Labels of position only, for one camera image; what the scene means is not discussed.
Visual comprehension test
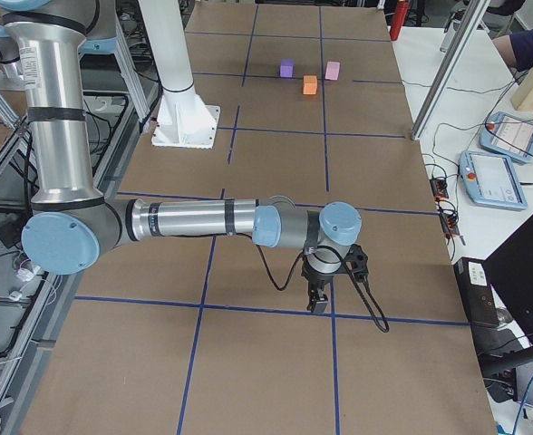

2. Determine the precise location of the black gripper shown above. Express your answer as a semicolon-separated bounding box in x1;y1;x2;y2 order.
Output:
301;259;336;314

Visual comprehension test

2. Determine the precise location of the orange foam block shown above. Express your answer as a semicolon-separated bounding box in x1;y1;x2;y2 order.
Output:
302;75;318;95

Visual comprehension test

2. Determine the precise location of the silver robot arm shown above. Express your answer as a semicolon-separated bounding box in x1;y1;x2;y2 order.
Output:
1;1;368;314

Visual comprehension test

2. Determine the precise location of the black computer box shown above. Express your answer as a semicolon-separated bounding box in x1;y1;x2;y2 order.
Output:
453;257;499;329

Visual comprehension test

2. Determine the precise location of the orange black usb hub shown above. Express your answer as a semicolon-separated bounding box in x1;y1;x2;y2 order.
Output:
430;178;449;200

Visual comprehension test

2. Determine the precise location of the black monitor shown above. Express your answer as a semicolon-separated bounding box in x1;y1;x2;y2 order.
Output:
480;214;533;376

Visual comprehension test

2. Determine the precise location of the near teach pendant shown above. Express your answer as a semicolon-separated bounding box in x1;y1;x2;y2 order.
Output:
459;150;528;211

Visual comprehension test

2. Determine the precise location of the teach pendant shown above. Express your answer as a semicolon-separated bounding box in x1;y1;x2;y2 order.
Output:
480;111;533;164
459;150;528;211

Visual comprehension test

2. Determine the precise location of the pink foam block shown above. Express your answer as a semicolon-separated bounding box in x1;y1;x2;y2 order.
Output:
325;61;341;81

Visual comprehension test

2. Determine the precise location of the purple foam block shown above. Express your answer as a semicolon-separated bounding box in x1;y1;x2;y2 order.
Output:
279;59;294;78

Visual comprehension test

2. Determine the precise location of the far teach pendant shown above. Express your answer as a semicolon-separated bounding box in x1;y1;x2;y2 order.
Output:
480;111;533;164

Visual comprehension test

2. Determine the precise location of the red cylinder bottle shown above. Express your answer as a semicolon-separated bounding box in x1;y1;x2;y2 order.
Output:
390;0;409;42

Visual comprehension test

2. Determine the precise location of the seated person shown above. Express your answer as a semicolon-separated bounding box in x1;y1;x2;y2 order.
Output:
492;29;533;72

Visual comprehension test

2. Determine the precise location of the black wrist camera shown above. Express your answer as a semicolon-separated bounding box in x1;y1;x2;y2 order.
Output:
344;244;369;283

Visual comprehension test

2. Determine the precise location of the white pedestal column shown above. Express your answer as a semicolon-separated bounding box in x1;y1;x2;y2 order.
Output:
139;0;220;150

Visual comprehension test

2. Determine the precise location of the aluminium frame post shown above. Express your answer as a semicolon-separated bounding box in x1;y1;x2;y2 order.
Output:
412;0;489;140

